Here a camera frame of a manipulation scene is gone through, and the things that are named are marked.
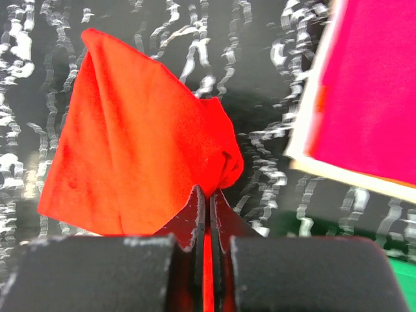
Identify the magenta folded t shirt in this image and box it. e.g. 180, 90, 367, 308
314, 1, 415, 184

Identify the red t shirt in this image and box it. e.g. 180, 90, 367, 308
38, 29, 244, 235

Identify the black marbled table mat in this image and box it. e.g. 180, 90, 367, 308
1, 1, 415, 280

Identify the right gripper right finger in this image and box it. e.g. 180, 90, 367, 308
209, 191, 410, 311

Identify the cream folded t shirt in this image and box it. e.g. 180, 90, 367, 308
285, 1, 415, 203

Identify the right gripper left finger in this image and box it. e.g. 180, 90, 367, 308
1, 186, 205, 312

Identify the green plastic bin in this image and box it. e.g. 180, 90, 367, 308
269, 211, 416, 312

